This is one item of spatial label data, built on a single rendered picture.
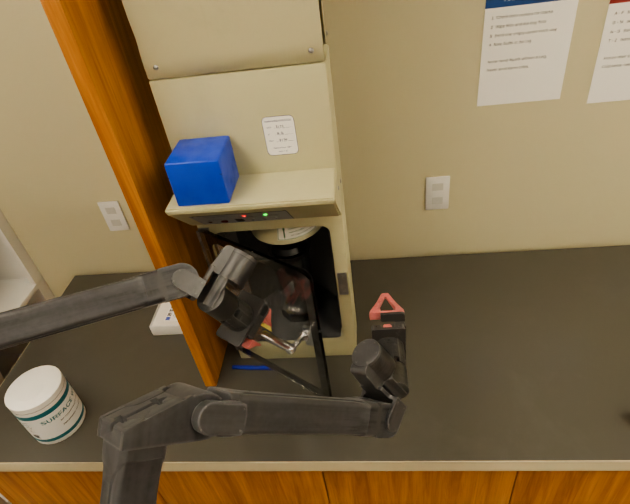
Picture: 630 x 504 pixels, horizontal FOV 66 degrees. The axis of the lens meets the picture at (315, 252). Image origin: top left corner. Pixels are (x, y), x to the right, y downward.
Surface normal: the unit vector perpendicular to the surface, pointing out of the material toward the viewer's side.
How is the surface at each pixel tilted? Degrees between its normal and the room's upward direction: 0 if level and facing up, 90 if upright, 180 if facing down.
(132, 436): 67
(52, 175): 90
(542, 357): 0
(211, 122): 90
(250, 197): 0
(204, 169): 90
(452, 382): 0
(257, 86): 90
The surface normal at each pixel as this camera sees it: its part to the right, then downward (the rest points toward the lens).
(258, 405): 0.73, -0.07
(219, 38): -0.06, 0.62
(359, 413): 0.56, -0.12
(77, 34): 0.99, -0.06
